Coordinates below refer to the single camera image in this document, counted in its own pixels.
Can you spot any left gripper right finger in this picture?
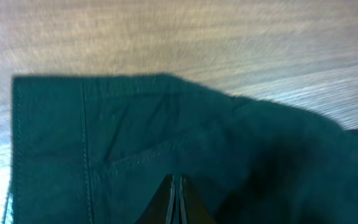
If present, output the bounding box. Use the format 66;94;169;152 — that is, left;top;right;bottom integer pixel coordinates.
179;175;216;224

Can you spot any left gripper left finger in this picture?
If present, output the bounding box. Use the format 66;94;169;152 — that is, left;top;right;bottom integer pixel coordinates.
135;174;175;224

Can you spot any black t-shirt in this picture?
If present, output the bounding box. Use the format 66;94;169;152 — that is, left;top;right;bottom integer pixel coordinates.
10;74;358;223

